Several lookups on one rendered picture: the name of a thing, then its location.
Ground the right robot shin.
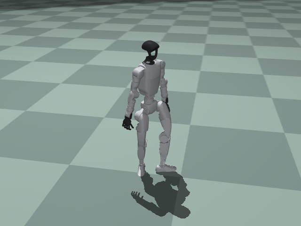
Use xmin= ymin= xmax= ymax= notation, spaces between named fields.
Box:
xmin=137 ymin=146 xmax=145 ymax=166

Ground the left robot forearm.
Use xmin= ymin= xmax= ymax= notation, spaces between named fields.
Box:
xmin=160 ymin=84 xmax=168 ymax=102

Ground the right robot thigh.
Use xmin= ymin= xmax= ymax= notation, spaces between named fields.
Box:
xmin=135 ymin=108 xmax=149 ymax=148

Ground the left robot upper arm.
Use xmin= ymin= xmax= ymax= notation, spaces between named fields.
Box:
xmin=157 ymin=59 xmax=167 ymax=87

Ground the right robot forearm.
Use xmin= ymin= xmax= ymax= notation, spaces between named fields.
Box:
xmin=125 ymin=91 xmax=136 ymax=118

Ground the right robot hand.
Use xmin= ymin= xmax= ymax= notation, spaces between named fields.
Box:
xmin=122 ymin=113 xmax=134 ymax=130

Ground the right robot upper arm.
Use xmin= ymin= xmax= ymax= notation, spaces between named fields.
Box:
xmin=130 ymin=66 xmax=145 ymax=98

